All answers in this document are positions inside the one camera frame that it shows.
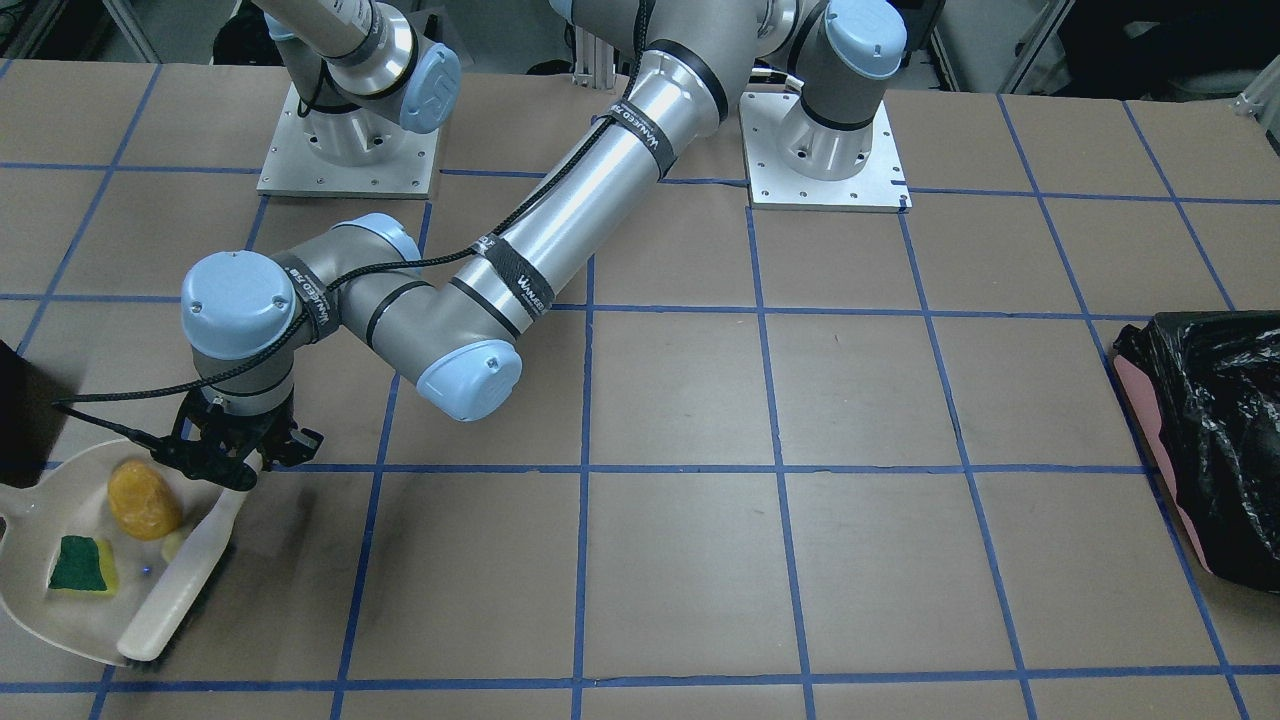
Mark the green yellow sponge piece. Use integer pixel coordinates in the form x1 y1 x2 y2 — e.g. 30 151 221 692
47 536 119 597

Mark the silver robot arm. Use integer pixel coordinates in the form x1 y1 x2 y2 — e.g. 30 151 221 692
257 1 462 135
131 1 909 491

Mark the pale banana peel piece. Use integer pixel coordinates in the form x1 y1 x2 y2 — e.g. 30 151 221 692
160 527 189 564

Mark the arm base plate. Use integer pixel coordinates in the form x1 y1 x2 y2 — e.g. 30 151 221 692
739 92 913 214
256 86 442 200

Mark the black-lined trash bin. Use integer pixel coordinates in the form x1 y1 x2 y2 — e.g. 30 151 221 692
1 342 74 488
1112 310 1279 593

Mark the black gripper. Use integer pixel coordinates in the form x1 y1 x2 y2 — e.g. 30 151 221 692
150 392 324 491

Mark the beige plastic dustpan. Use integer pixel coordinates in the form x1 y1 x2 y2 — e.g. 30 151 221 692
1 439 246 666

